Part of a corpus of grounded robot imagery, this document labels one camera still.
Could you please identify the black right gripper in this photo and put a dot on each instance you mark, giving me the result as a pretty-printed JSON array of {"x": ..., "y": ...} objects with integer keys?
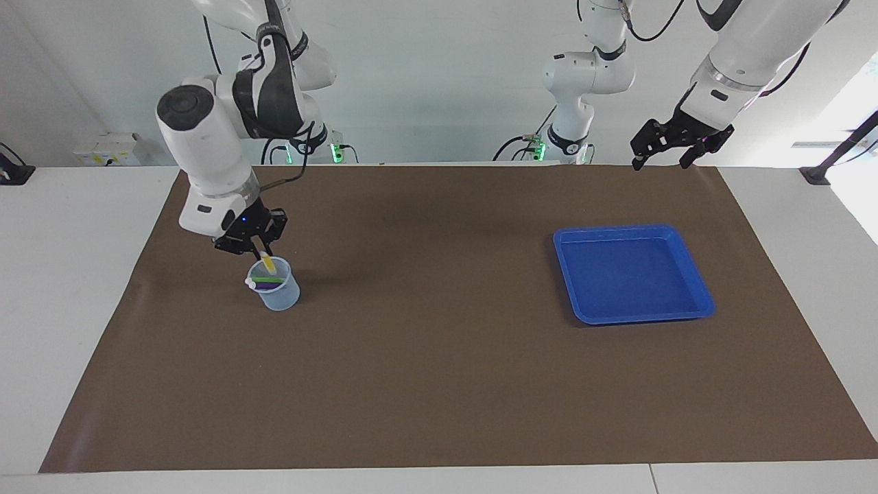
[{"x": 250, "y": 230}]

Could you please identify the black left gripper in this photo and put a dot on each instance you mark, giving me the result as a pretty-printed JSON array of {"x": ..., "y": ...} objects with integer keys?
[{"x": 699, "y": 127}]

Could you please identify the yellow marker pen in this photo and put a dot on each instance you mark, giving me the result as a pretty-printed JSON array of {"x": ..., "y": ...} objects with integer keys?
[{"x": 268, "y": 263}]

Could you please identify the green marker pen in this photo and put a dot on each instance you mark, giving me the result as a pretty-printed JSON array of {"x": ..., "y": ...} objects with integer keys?
[{"x": 267, "y": 278}]

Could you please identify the purple marker pen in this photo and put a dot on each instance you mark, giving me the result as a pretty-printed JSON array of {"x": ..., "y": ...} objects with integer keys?
[{"x": 271, "y": 283}]

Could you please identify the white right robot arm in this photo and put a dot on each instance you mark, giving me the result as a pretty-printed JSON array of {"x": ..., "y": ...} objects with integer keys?
[{"x": 206, "y": 137}]

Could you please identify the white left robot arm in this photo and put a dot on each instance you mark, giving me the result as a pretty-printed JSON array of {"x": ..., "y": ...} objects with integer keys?
[{"x": 748, "y": 48}]

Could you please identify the blue plastic tray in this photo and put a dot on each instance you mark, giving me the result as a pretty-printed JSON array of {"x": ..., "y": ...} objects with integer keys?
[{"x": 631, "y": 281}]

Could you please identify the translucent plastic cup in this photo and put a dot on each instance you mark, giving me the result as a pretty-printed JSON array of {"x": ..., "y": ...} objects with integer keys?
[{"x": 281, "y": 298}]

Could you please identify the black angled stand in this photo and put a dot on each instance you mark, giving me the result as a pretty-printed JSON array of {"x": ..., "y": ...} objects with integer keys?
[{"x": 833, "y": 161}]

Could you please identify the brown table mat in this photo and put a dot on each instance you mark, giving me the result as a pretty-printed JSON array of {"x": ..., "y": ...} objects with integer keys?
[{"x": 439, "y": 357}]

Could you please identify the black table clamp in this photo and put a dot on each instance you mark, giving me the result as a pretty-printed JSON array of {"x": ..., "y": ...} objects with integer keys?
[{"x": 15, "y": 173}]

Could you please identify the white wall socket box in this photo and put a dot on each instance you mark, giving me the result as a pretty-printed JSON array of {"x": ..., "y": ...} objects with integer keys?
[{"x": 110, "y": 149}]

